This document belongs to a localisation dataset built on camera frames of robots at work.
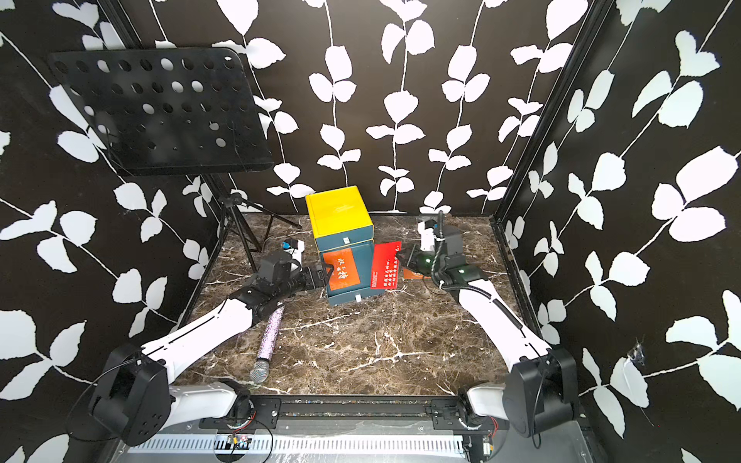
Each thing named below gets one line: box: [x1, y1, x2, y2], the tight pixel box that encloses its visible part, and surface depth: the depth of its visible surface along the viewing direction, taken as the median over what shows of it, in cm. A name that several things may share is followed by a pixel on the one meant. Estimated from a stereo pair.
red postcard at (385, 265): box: [370, 241, 403, 290], surface depth 83 cm
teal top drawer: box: [315, 224, 375, 252], surface depth 90 cm
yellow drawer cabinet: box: [305, 185, 375, 270], surface depth 93 cm
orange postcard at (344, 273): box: [323, 247, 361, 292], surface depth 97 cm
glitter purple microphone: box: [248, 303, 285, 383], surface depth 83 cm
